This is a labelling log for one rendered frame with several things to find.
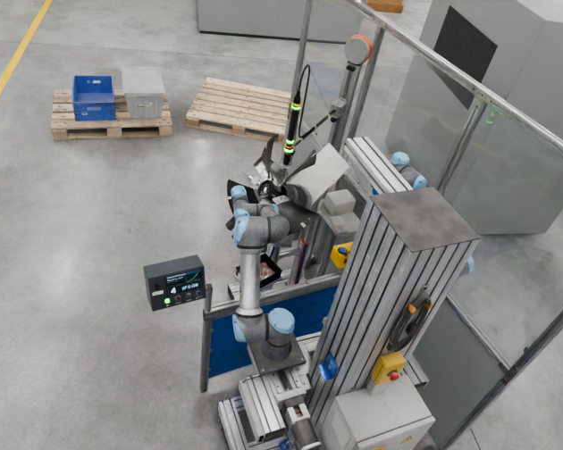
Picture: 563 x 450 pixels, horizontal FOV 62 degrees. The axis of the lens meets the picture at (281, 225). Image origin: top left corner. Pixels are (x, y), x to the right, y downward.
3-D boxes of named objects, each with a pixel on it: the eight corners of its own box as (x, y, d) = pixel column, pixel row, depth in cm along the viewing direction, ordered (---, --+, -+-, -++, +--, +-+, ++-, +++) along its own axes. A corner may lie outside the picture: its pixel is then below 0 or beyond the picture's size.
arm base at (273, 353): (297, 356, 213) (300, 344, 207) (265, 364, 208) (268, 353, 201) (284, 329, 223) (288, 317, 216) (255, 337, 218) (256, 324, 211)
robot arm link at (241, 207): (257, 213, 230) (256, 197, 237) (234, 213, 227) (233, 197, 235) (256, 224, 235) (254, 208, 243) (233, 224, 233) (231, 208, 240)
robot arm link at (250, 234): (268, 345, 198) (272, 217, 192) (233, 346, 195) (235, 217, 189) (264, 335, 210) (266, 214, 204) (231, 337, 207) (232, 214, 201)
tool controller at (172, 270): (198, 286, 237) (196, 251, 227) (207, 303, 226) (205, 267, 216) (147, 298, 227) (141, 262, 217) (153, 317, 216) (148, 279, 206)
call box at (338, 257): (352, 252, 278) (357, 239, 271) (360, 264, 272) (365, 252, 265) (329, 258, 272) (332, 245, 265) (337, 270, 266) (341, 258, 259)
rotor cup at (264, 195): (274, 184, 285) (261, 175, 275) (291, 187, 275) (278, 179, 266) (265, 205, 284) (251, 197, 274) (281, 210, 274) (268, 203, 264)
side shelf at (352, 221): (340, 198, 337) (340, 195, 335) (365, 231, 315) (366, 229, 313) (310, 204, 328) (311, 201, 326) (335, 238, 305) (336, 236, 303)
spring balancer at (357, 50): (345, 56, 281) (340, 60, 276) (351, 29, 270) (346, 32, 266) (369, 65, 276) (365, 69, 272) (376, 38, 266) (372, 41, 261)
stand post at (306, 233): (289, 294, 374) (317, 179, 296) (295, 302, 368) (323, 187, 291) (285, 295, 372) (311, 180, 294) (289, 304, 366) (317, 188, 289)
